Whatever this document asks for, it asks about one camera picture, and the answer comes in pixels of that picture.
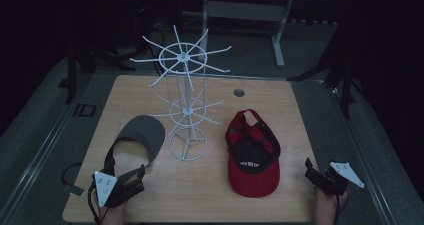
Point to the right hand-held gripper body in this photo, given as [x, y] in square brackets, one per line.
[338, 176]

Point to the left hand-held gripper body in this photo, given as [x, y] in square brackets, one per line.
[106, 185]

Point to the grey sun visor cap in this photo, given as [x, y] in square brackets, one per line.
[143, 133]

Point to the red baseball cap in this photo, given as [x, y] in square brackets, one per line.
[255, 171]

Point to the person's left hand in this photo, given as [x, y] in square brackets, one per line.
[111, 215]

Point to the person's right hand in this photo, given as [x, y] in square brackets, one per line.
[326, 208]

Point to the grey tape piece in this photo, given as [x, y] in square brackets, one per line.
[74, 190]

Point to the black metal stand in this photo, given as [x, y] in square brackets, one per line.
[346, 81]
[71, 71]

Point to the round grey table grommet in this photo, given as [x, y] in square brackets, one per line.
[239, 92]

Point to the black tripod stand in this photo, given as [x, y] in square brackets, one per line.
[143, 25]

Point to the white metal desk frame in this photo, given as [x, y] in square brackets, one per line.
[246, 11]

